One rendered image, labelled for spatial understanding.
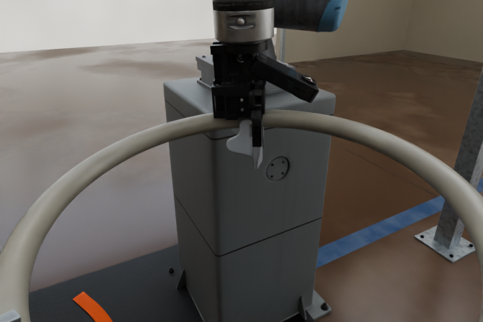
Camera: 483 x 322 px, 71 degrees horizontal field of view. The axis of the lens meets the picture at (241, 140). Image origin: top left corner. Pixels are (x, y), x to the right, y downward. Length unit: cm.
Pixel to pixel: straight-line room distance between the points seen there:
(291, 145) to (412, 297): 91
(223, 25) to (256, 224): 67
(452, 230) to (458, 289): 27
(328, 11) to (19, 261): 76
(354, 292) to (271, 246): 56
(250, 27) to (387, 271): 140
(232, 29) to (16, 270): 37
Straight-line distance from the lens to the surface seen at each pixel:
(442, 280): 177
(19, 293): 35
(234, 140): 56
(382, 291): 162
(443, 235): 192
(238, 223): 99
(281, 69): 54
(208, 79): 103
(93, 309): 154
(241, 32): 49
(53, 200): 44
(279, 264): 120
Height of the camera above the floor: 112
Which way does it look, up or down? 24 degrees down
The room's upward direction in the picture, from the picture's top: straight up
